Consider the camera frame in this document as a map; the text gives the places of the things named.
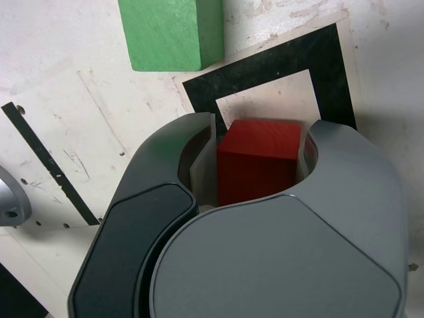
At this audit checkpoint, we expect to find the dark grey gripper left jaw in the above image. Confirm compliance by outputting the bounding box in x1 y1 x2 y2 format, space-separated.
68 111 218 318

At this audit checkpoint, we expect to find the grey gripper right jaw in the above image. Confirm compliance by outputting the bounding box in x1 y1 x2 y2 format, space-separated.
148 119 408 318

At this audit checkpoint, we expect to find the red cube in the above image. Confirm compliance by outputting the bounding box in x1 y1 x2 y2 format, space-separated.
217 119 304 208

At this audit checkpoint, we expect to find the green cube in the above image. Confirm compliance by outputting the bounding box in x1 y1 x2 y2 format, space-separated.
117 0 226 72

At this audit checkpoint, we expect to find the black tape square outline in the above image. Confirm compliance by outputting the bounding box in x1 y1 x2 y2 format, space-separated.
182 23 358 132

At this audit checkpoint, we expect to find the black tape strip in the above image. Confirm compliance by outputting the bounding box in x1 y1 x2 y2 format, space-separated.
1 101 100 227

